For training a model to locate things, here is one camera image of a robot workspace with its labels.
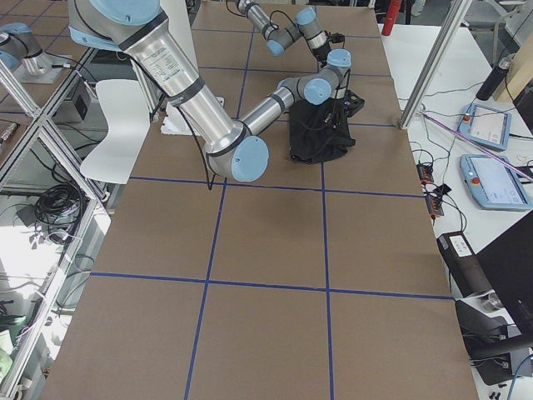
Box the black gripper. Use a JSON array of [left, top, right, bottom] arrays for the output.
[[326, 96, 347, 125], [311, 43, 331, 68]]

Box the black printed t-shirt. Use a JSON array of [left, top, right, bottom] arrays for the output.
[[289, 99, 356, 164]]

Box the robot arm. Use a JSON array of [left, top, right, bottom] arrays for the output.
[[234, 1, 331, 67], [67, 1, 351, 182]]

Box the red cylinder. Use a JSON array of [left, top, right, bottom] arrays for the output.
[[381, 0, 402, 36]]

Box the far blue teach pendant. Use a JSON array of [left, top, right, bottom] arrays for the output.
[[458, 103, 511, 152]]

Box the blue teach pendant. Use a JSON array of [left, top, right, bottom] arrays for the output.
[[458, 103, 511, 152], [459, 154, 532, 211]]

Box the black bottle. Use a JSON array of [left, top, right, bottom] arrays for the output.
[[476, 55, 513, 101]]

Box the near blue teach pendant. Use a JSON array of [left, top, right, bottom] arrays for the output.
[[459, 154, 532, 211]]

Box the black box with label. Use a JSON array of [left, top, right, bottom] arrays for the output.
[[436, 231, 492, 297]]

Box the white chair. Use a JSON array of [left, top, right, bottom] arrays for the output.
[[80, 79, 150, 184]]

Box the black monitor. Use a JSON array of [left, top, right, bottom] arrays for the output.
[[477, 212, 533, 333]]

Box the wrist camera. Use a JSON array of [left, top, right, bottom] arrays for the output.
[[343, 90, 366, 118], [327, 32, 346, 44]]

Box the aluminium frame post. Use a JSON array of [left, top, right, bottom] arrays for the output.
[[398, 0, 472, 130]]

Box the aluminium frame shelf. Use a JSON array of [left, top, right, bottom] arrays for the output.
[[1, 47, 108, 399]]

